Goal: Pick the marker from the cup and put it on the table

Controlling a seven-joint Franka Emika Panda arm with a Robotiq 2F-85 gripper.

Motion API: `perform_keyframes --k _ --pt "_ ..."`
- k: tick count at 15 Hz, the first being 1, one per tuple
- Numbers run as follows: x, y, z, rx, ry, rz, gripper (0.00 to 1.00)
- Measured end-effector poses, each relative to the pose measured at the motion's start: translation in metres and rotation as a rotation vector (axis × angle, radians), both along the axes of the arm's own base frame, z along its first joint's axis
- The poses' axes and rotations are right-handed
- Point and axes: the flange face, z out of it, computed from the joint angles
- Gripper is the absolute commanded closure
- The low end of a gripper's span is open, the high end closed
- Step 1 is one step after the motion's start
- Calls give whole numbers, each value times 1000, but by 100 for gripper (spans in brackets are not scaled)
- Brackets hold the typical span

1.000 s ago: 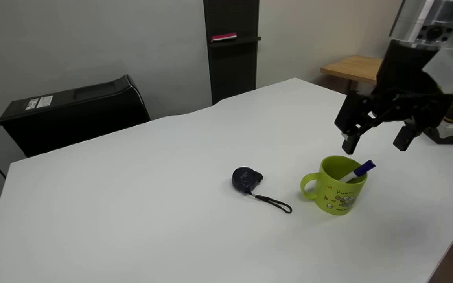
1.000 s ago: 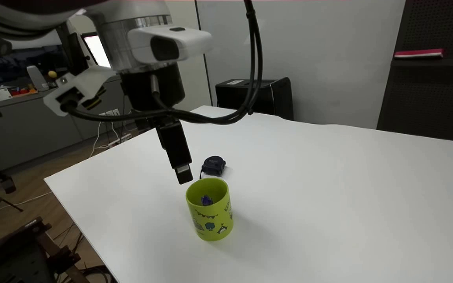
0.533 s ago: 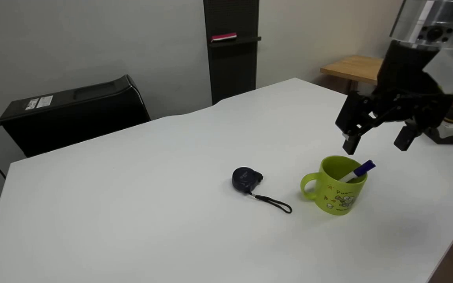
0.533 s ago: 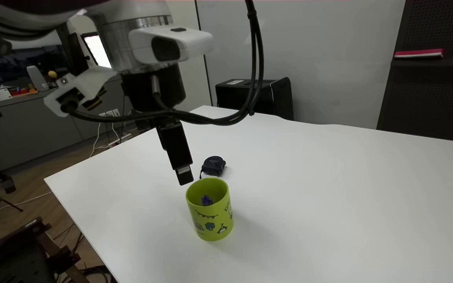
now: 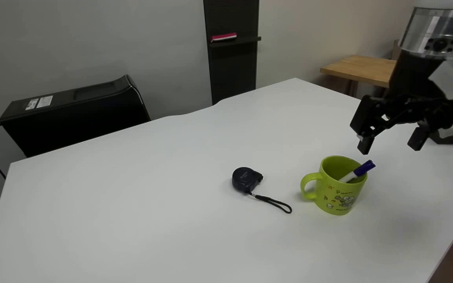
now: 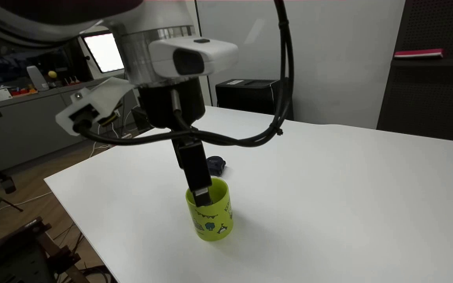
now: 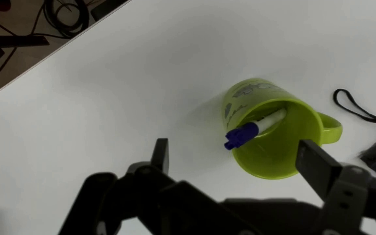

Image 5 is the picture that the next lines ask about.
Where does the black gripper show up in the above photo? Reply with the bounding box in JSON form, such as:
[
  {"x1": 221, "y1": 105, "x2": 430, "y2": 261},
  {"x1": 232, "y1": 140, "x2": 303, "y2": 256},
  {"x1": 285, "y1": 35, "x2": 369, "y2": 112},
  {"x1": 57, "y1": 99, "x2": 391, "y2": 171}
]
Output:
[{"x1": 348, "y1": 47, "x2": 453, "y2": 156}]

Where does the white marker with blue cap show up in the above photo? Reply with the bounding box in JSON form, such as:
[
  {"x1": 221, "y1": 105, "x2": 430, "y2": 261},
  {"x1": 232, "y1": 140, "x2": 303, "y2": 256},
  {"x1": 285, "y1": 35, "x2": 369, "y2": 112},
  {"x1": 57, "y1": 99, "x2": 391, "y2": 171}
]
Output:
[{"x1": 339, "y1": 159, "x2": 377, "y2": 184}]

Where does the black object at table edge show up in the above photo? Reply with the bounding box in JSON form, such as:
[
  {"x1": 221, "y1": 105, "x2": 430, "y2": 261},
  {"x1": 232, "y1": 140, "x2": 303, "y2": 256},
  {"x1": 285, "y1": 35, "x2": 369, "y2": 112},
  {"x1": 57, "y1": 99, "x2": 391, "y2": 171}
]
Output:
[{"x1": 427, "y1": 123, "x2": 453, "y2": 146}]

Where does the wooden side table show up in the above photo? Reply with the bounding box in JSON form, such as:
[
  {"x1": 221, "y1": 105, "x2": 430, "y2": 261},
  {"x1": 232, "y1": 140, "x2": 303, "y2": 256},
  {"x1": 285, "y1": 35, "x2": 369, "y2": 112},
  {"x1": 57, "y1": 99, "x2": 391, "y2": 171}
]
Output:
[{"x1": 319, "y1": 53, "x2": 453, "y2": 110}]

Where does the lime green printed mug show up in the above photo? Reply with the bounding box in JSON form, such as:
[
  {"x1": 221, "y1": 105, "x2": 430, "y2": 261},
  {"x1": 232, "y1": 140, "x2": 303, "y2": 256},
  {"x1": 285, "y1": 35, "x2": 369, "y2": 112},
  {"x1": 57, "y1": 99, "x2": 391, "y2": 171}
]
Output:
[{"x1": 298, "y1": 154, "x2": 369, "y2": 217}]

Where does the tall black shelf cabinet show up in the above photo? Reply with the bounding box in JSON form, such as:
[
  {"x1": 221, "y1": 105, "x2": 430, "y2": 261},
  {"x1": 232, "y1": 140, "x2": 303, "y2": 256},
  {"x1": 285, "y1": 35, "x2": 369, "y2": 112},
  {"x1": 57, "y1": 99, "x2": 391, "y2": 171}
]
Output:
[{"x1": 202, "y1": 0, "x2": 262, "y2": 105}]

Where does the pink book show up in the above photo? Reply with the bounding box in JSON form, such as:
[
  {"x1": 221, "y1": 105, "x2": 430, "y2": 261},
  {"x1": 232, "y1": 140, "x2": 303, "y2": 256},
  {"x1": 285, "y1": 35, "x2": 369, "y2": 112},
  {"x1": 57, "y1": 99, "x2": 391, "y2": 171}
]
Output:
[{"x1": 208, "y1": 31, "x2": 238, "y2": 44}]

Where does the black computer case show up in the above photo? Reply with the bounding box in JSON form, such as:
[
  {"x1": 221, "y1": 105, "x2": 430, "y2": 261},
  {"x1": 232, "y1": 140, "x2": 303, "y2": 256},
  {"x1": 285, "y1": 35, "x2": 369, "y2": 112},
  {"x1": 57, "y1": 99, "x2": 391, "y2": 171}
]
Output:
[{"x1": 0, "y1": 74, "x2": 152, "y2": 159}]

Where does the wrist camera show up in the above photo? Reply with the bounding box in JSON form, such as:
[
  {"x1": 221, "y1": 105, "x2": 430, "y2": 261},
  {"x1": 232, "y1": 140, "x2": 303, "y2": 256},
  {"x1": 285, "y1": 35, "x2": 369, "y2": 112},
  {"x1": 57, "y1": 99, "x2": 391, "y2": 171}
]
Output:
[{"x1": 425, "y1": 35, "x2": 453, "y2": 53}]

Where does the black tape measure with strap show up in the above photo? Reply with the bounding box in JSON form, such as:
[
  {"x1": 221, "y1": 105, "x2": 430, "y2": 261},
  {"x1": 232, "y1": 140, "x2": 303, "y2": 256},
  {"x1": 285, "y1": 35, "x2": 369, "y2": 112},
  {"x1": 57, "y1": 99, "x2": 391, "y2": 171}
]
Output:
[{"x1": 230, "y1": 165, "x2": 293, "y2": 215}]

